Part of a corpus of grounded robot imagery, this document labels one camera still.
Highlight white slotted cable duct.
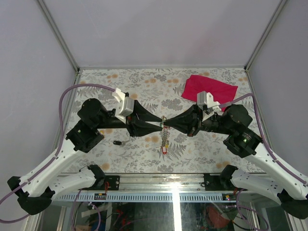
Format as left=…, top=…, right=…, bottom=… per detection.
left=55, top=192, right=236, bottom=203

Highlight pink folded cloth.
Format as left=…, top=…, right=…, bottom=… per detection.
left=181, top=75, right=238, bottom=104

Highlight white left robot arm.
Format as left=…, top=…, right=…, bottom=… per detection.
left=7, top=97, right=162, bottom=215

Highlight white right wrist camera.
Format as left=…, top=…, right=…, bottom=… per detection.
left=197, top=91, right=223, bottom=122

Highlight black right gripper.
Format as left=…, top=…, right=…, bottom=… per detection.
left=164, top=102, right=233, bottom=137

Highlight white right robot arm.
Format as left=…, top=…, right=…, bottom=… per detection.
left=164, top=104, right=308, bottom=219

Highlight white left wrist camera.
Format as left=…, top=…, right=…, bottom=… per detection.
left=112, top=88, right=134, bottom=124

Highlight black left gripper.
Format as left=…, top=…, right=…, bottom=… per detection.
left=95, top=101, right=164, bottom=138

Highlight metal key organiser with rings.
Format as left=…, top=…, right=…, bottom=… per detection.
left=161, top=116, right=169, bottom=150

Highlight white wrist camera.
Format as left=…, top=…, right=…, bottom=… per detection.
left=197, top=91, right=223, bottom=122
left=112, top=88, right=134, bottom=124

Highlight aluminium mounting rail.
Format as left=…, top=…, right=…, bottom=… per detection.
left=55, top=172, right=295, bottom=193

